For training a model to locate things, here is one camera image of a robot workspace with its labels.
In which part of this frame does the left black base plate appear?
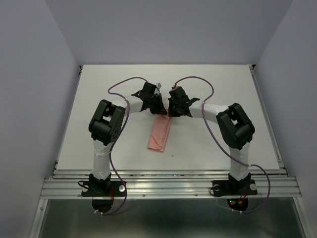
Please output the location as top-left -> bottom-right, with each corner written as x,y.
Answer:
78,180 -> 125,197

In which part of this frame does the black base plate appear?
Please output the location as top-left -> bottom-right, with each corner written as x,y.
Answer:
78,180 -> 125,197
209,180 -> 258,197

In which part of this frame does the pink satin napkin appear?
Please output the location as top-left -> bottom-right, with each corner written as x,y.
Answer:
147,110 -> 172,152

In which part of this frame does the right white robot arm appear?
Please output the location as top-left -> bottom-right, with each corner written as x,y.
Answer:
168,86 -> 255,197

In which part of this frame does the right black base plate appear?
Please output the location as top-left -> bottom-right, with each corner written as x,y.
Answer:
209,180 -> 258,197

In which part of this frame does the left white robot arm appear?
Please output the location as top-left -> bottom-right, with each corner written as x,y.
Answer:
82,82 -> 167,196

